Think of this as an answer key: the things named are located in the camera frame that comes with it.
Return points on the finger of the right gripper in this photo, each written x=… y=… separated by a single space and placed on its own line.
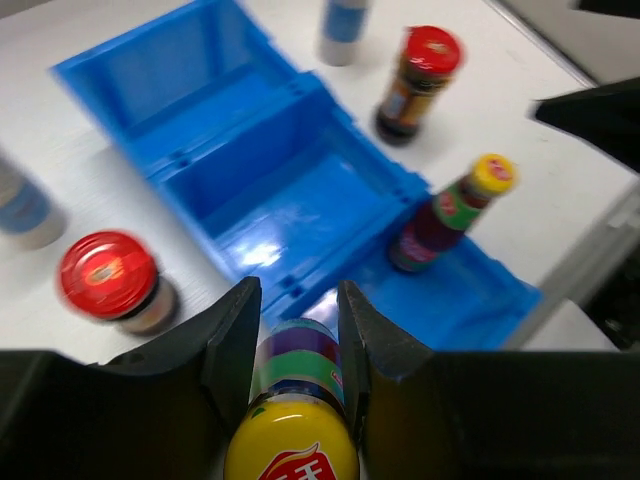
x=606 y=117

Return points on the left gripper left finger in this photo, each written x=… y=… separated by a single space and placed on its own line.
x=174 y=402

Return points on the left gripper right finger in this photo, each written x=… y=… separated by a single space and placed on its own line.
x=392 y=402

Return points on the yellow-cap sauce bottle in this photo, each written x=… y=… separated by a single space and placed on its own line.
x=295 y=427
x=441 y=222

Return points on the left red-lid sauce jar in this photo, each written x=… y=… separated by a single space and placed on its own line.
x=111 y=277

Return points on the red-lid sauce jar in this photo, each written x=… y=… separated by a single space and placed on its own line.
x=428 y=61
x=111 y=277

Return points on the right red-lid sauce jar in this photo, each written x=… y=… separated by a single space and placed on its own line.
x=428 y=61

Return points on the blue plastic divided bin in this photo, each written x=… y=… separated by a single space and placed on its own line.
x=273 y=179

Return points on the left white shaker silver cap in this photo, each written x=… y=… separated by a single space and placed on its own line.
x=30 y=217

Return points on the white shaker silver cap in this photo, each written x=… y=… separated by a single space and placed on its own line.
x=341 y=29
x=30 y=217

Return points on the right white shaker silver cap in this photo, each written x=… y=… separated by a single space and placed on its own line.
x=341 y=29

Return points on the front aluminium rail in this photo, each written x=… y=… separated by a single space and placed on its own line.
x=597 y=254

